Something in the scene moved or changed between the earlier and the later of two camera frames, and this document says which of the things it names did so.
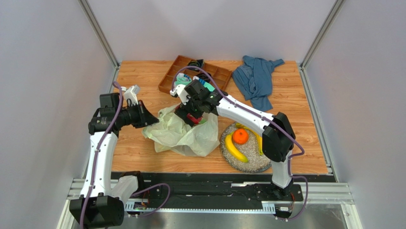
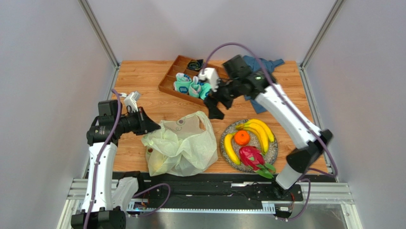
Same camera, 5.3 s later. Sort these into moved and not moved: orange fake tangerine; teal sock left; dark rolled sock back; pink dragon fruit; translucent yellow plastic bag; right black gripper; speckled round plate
Moved: translucent yellow plastic bag; right black gripper; pink dragon fruit
Not moved: teal sock left; dark rolled sock back; orange fake tangerine; speckled round plate
